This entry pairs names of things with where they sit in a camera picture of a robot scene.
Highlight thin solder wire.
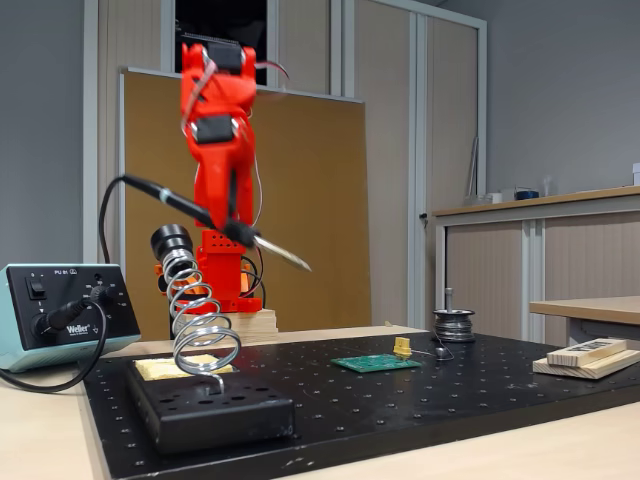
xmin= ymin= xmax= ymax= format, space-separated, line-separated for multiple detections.
xmin=409 ymin=339 xmax=456 ymax=362

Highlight low cabinet wooden top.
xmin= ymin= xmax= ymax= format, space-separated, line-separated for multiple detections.
xmin=432 ymin=185 xmax=640 ymax=346

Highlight plain wood plank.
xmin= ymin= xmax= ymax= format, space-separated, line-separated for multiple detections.
xmin=531 ymin=348 xmax=640 ymax=381

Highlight black device red sticker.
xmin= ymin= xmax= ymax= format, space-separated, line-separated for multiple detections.
xmin=174 ymin=0 xmax=269 ymax=89

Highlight wooden side desk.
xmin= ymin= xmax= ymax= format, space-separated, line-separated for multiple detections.
xmin=528 ymin=295 xmax=640 ymax=349

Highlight yellow cleaning sponge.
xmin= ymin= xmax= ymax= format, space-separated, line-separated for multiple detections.
xmin=135 ymin=353 xmax=235 ymax=382

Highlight tall beige cabinet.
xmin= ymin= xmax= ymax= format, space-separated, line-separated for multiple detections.
xmin=82 ymin=0 xmax=489 ymax=331

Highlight solder wire spool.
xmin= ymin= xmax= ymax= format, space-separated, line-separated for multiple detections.
xmin=432 ymin=308 xmax=477 ymax=344

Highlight black perforated breadboard plate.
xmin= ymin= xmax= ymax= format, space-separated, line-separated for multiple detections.
xmin=82 ymin=330 xmax=640 ymax=480

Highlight wooden block with red parts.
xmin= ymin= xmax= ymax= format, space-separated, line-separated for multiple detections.
xmin=172 ymin=308 xmax=279 ymax=346

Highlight printed Kapla wood plank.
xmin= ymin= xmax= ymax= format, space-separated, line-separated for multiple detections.
xmin=546 ymin=337 xmax=629 ymax=367

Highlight black iron stand base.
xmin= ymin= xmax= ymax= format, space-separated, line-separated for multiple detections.
xmin=124 ymin=357 xmax=296 ymax=455

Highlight metal spring iron holder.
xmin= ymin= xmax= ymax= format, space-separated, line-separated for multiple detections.
xmin=149 ymin=223 xmax=243 ymax=396

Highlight grey leaning strips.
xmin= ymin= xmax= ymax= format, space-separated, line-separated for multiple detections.
xmin=467 ymin=137 xmax=480 ymax=199

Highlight green circuit board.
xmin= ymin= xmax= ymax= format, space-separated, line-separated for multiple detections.
xmin=329 ymin=352 xmax=422 ymax=375

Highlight teal Weller soldering station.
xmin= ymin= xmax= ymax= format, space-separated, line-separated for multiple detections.
xmin=0 ymin=263 xmax=143 ymax=374

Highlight black soldering iron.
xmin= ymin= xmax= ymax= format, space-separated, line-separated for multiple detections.
xmin=122 ymin=174 xmax=314 ymax=273

